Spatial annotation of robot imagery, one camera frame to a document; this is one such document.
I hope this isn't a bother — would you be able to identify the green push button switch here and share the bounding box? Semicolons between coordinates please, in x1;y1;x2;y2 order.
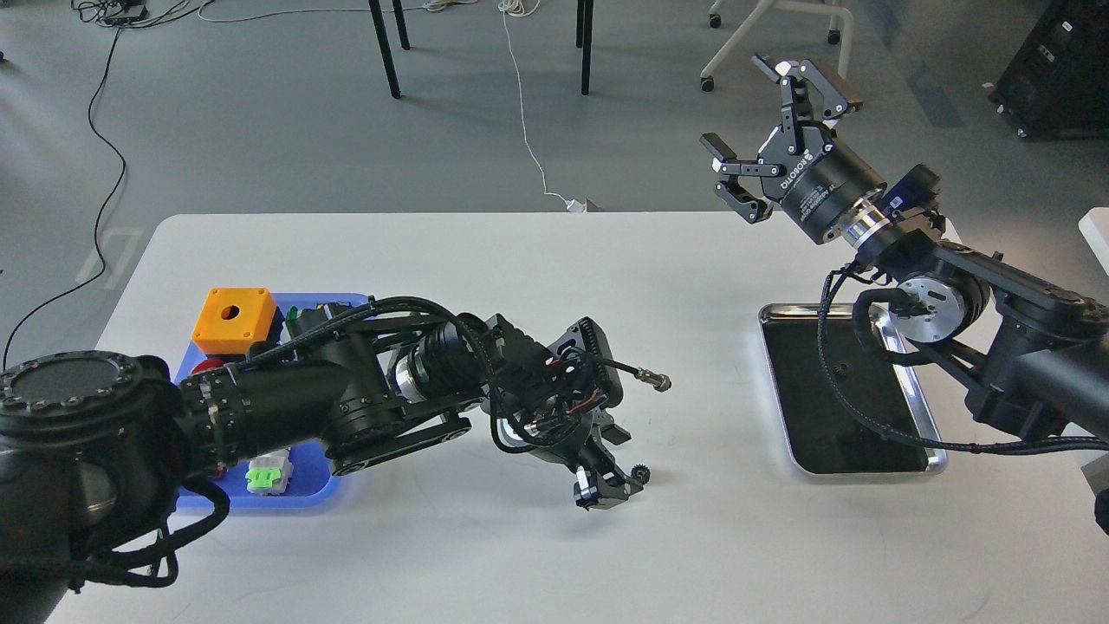
286;301;350;324

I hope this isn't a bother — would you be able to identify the black table leg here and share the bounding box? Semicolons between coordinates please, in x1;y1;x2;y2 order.
574;0;594;96
367;0;403;100
391;0;411;51

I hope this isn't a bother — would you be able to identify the silver green indicator switch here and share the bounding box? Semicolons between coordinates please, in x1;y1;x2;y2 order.
244;447;294;495

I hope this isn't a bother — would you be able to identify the orange button box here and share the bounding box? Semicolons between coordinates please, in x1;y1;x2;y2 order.
190;287;278;355

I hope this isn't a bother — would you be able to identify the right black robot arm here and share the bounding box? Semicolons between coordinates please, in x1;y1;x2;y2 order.
700;55;1108;457

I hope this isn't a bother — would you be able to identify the black table leg left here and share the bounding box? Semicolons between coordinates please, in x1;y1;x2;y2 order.
367;0;403;100

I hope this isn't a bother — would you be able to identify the black floor cable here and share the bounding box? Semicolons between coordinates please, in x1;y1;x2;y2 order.
0;0;202;374

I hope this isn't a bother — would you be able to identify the white table corner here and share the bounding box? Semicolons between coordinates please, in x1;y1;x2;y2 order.
1078;208;1109;274

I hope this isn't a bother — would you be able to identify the silver metal tray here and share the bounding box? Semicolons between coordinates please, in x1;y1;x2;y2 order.
759;303;948;481

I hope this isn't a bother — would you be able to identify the white wheeled chair base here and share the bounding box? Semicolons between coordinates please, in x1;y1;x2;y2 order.
696;1;857;94

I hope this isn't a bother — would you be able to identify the blue plastic tray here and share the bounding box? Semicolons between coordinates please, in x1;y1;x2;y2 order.
213;291;367;513

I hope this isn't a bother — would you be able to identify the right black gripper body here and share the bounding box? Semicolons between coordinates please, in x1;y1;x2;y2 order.
759;123;887;244

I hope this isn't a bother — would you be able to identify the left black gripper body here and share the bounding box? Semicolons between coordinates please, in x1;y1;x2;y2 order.
526;408;632;473

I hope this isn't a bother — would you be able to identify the white floor cable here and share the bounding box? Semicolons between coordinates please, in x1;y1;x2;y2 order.
199;0;588;212

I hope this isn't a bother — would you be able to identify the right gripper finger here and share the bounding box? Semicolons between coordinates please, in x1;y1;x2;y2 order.
751;55;864;157
700;132;784;224

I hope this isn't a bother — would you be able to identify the black table leg rear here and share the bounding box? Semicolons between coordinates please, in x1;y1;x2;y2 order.
391;0;411;51

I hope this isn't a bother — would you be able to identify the red emergency stop button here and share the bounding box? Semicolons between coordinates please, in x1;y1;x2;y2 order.
190;356;225;375

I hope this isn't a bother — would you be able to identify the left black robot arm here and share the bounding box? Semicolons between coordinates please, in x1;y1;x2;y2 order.
3;296;671;623

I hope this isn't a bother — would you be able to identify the black equipment case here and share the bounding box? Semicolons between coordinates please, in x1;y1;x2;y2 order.
988;1;1108;140

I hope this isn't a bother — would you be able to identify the black table leg right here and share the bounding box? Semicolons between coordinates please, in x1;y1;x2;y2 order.
574;0;594;96

